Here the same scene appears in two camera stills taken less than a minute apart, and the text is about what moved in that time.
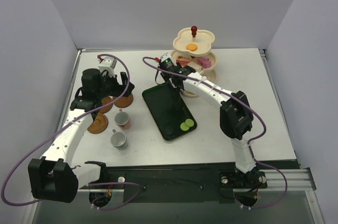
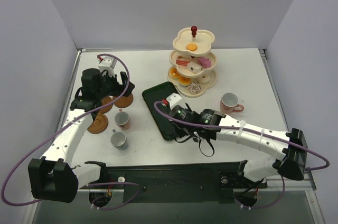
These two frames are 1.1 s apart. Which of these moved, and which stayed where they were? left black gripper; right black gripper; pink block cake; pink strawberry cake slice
Moved: right black gripper
Stayed: pink strawberry cake slice; left black gripper; pink block cake
